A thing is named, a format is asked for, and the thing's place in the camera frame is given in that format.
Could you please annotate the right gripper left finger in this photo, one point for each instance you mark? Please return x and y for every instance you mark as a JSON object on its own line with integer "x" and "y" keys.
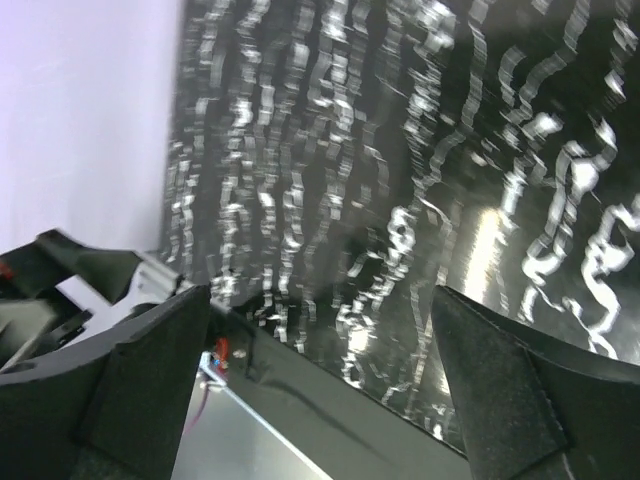
{"x": 110, "y": 407}

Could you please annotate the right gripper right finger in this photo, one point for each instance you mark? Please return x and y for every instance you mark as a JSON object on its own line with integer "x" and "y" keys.
{"x": 530, "y": 405}

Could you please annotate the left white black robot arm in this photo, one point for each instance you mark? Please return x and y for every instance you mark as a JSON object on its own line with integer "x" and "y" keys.
{"x": 55, "y": 289}

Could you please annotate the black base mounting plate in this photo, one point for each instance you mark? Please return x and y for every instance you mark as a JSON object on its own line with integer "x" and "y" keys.
{"x": 340, "y": 429}

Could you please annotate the black marble pattern mat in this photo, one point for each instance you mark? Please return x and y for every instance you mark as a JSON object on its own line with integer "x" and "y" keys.
{"x": 332, "y": 162}

